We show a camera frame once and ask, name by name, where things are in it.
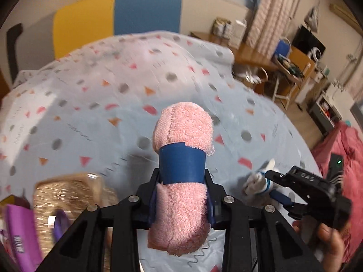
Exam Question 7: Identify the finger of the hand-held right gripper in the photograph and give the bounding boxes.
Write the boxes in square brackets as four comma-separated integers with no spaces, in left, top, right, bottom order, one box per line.
[269,190,301,214]
[264,166,301,193]

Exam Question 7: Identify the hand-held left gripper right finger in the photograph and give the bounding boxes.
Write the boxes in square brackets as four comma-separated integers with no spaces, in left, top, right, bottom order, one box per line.
[204,168,325,272]

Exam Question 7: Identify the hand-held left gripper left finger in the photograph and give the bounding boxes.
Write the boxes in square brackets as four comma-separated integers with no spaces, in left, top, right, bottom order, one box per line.
[35,168,161,272]

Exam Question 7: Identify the pink towel roll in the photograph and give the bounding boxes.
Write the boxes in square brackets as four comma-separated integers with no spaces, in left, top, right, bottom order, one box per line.
[147,101,216,257]

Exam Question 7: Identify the person's right hand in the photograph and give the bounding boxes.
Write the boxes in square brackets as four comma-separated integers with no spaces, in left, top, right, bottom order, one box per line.
[292,221,348,272]

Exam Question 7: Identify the pink blanket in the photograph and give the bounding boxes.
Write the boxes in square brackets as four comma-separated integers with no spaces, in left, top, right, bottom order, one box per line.
[310,120,363,264]

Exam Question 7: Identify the low white cabinet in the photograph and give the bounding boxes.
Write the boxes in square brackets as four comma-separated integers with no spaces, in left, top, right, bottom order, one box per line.
[308,91,343,136]

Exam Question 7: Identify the gold glitter basket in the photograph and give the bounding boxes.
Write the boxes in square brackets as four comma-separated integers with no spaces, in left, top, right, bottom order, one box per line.
[32,173,120,250]

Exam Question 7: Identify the patterned plastic tablecloth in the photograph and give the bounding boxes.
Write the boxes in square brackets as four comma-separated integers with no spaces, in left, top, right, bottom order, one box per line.
[0,31,324,272]

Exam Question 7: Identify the white-legged side table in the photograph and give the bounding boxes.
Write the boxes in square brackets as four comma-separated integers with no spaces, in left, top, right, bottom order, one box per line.
[272,54,305,111]

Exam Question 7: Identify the wooden cabinet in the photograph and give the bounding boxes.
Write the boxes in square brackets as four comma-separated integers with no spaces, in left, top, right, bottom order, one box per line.
[286,47,315,102]

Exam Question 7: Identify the wooden desk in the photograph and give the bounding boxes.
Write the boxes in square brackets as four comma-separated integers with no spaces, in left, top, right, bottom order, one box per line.
[189,31,280,74]

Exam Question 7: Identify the white round fan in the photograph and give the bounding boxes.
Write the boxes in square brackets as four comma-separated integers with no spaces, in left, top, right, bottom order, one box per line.
[308,47,324,63]

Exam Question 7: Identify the blue folding chair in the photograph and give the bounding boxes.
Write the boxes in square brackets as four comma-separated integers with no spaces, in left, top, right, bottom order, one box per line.
[274,38,292,60]

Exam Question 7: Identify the purple cardboard box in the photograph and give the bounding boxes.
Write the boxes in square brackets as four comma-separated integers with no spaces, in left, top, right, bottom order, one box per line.
[0,202,43,272]

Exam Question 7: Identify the black monitor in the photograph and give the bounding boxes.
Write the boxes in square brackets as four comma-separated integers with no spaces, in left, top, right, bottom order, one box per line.
[292,25,326,60]

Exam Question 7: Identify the white carton box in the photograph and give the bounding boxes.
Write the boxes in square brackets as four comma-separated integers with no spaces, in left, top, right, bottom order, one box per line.
[231,20,247,41]

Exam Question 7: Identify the beige pink print curtain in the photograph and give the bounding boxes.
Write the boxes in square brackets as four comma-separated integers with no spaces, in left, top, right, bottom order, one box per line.
[245,0,301,58]

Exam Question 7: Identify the brown packets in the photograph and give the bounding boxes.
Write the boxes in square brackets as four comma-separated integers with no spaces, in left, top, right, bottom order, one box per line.
[212,18,231,36]

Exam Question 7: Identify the grey yellow blue sofa back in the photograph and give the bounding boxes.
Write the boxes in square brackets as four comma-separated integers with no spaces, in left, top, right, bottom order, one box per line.
[17,0,182,71]

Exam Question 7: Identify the black rolled mat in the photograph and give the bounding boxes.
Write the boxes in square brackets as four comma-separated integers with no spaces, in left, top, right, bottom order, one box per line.
[6,23,24,83]

